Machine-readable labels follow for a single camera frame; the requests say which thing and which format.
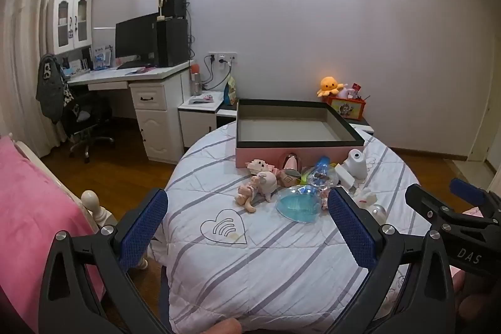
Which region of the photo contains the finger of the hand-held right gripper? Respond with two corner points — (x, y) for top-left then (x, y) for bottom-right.
(405, 183), (451, 225)
(449, 177), (501, 219)

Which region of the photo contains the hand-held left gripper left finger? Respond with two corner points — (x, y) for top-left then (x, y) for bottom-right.
(38, 188), (173, 334)

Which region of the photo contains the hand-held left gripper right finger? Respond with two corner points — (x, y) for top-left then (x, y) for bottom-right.
(328, 186), (457, 334)

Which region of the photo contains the silver ball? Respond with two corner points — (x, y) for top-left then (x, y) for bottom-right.
(370, 204), (388, 224)

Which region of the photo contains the white rabbit figure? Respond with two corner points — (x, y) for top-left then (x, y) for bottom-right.
(353, 188), (377, 210)

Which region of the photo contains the white charger box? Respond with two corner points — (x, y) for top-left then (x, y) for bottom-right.
(334, 163), (355, 189)

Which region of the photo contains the clear plastic pack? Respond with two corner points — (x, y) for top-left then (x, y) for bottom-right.
(307, 169), (342, 189)

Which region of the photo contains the pink block model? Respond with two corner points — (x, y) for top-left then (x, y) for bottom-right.
(275, 167), (303, 189)

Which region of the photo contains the doll with cat ears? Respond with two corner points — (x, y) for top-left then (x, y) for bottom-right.
(234, 170), (278, 213)

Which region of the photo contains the white pink kitty block figure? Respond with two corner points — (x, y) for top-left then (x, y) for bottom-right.
(246, 159), (275, 175)

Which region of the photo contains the pink box with black rim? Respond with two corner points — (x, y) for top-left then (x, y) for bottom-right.
(235, 98), (365, 167)

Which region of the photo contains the person's right hand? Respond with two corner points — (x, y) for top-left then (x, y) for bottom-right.
(455, 273), (501, 321)

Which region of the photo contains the blue heart-shaped plastic container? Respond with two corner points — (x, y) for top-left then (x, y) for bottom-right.
(275, 186), (322, 224)

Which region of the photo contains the white door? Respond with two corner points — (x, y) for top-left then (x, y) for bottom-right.
(467, 81), (501, 184)

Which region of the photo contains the white toy bottle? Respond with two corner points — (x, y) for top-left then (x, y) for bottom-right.
(344, 149), (369, 181)

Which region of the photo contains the blue plastic bottle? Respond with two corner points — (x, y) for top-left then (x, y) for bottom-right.
(313, 156), (333, 177)

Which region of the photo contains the white striped quilt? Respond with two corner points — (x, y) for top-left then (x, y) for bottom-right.
(151, 121), (457, 334)

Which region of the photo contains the pink blanket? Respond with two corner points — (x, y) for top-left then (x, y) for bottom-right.
(0, 136), (107, 323)

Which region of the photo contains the orange printed crate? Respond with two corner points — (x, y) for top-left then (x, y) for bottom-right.
(326, 95), (367, 122)

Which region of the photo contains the white nightstand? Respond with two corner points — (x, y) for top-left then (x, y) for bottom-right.
(178, 90), (225, 147)

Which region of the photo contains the white desk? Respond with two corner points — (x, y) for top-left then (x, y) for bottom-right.
(67, 61), (195, 165)

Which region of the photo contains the black office chair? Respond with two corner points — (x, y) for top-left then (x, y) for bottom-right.
(62, 89), (115, 163)

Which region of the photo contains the orange octopus plush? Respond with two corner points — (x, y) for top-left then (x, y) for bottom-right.
(317, 77), (344, 97)

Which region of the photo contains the water bottle with orange cap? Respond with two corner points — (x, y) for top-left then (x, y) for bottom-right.
(190, 63), (203, 97)

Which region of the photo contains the blue yellow snack bag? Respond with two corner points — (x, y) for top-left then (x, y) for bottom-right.
(223, 76), (239, 106)

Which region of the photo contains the grey printed jacket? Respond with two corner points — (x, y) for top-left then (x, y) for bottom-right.
(35, 53), (73, 124)

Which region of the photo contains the black computer tower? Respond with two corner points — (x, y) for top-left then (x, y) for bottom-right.
(157, 18), (189, 68)

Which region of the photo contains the black computer monitor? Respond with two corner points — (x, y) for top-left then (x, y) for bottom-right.
(115, 12), (160, 67)

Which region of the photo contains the white glass-door cabinet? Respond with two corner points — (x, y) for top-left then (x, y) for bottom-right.
(47, 0), (93, 55)

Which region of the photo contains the beige curtain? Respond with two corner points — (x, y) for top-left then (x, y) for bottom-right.
(0, 0), (81, 149)

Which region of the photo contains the black speaker box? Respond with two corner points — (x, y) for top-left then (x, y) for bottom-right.
(162, 0), (188, 19)

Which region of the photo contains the white bed post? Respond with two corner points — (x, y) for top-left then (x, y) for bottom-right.
(80, 190), (150, 269)

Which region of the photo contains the white wall socket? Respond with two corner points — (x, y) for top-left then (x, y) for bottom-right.
(208, 52), (239, 66)

